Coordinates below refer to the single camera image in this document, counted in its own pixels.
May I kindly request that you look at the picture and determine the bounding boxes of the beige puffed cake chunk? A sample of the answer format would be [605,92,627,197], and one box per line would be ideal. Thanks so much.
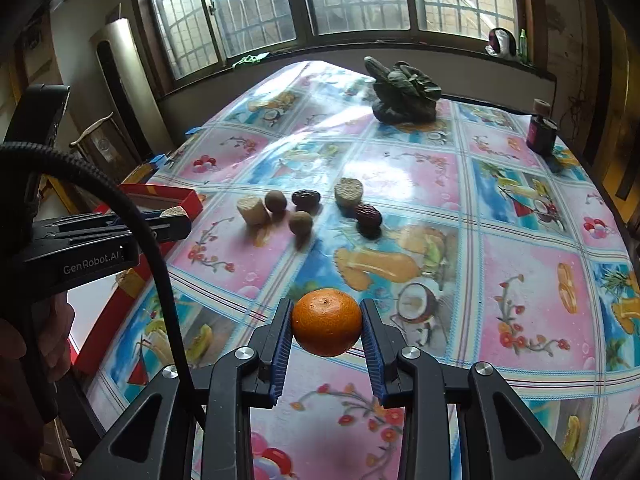
[236,196,270,226]

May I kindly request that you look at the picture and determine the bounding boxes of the green cloth on sill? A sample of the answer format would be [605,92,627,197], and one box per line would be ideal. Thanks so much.
[232,52,269,70]

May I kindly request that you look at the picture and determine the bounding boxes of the dark bottle with pink label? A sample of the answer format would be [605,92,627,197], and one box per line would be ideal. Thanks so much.
[526,99,558,156]

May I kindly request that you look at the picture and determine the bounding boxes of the brown longan fruit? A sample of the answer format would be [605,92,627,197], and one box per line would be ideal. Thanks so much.
[288,210,314,238]

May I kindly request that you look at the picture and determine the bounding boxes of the red white helmet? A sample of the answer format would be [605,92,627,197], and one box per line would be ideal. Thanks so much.
[485,27,518,61]

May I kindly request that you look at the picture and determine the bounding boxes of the black corrugated cable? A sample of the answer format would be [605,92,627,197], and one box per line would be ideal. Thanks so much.
[0,141,207,430]

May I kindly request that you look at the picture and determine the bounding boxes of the colourful plastic tablecloth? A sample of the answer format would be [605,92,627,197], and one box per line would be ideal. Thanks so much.
[84,60,640,480]

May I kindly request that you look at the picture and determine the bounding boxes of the dark red jujube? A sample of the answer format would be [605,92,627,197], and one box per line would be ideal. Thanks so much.
[355,203,383,230]

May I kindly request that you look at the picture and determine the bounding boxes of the beige puffed cake piece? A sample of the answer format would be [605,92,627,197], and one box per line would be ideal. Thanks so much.
[158,206,190,221]

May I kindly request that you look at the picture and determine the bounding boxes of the tall silver air conditioner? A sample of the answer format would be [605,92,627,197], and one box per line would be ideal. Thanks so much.
[91,18,175,159]

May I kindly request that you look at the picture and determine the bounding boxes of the round puffed grain cake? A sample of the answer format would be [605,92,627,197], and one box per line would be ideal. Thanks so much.
[334,178,363,208]

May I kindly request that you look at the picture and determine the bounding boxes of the wooden chair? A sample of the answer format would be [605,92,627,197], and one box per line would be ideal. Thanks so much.
[68,113,138,182]

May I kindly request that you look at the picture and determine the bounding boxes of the person's left hand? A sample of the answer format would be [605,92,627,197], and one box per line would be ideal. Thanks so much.
[0,291,76,411]

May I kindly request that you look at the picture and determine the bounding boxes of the red cardboard tray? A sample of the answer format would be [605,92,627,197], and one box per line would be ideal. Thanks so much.
[67,183,203,375]

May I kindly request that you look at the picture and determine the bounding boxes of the blue box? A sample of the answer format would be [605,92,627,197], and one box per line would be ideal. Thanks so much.
[149,154,168,168]

